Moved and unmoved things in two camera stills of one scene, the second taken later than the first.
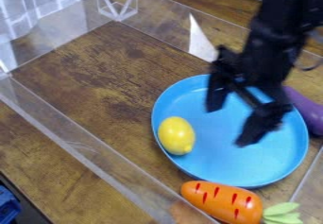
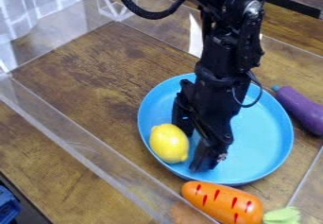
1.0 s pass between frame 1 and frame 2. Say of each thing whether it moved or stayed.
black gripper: moved
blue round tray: moved
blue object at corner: stayed
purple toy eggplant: stayed
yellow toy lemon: moved
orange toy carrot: stayed
